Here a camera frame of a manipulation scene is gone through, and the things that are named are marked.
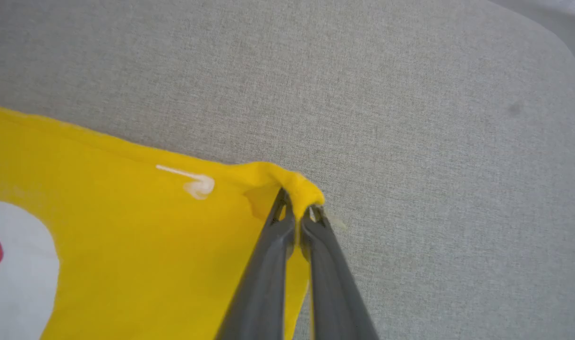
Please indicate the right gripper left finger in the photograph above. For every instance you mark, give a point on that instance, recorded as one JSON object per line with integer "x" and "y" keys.
{"x": 264, "y": 283}

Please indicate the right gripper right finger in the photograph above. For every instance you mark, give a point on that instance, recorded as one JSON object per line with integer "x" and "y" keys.
{"x": 334, "y": 293}

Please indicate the yellow t-shirt with white print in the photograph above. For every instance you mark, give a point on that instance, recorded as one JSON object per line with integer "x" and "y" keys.
{"x": 127, "y": 236}

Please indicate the grey fabric table cover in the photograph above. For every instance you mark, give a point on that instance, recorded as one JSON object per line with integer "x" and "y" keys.
{"x": 410, "y": 141}

